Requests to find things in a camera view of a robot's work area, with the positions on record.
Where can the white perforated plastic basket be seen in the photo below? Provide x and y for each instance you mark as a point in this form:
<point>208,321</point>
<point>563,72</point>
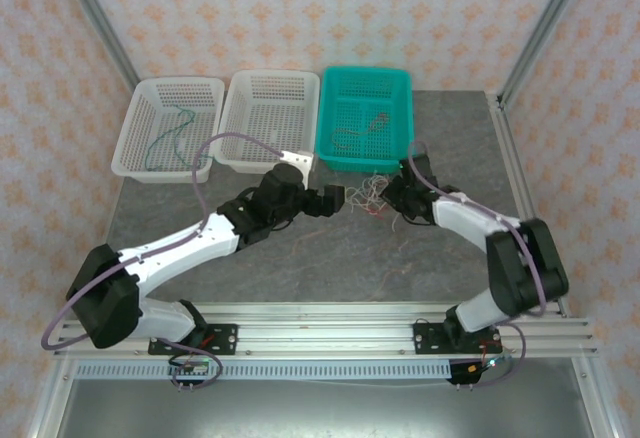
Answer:
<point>165,103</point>
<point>270,113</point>

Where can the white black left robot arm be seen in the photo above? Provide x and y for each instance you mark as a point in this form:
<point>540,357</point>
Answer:
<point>190,243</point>

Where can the teal perforated plastic basket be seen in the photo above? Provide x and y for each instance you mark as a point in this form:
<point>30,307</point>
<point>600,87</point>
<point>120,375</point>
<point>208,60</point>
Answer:
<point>365,93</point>

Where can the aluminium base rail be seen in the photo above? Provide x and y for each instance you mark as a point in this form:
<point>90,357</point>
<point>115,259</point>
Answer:
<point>325,328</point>

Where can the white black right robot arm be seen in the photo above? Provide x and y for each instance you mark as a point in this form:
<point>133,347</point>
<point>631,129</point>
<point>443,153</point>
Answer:
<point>470,213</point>

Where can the aluminium frame bar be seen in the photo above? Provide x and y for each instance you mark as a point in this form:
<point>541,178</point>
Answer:
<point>48,403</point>
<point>595,403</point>

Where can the aluminium side frame rail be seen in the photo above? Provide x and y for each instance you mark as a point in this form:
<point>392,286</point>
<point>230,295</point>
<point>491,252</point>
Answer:
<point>517,158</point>

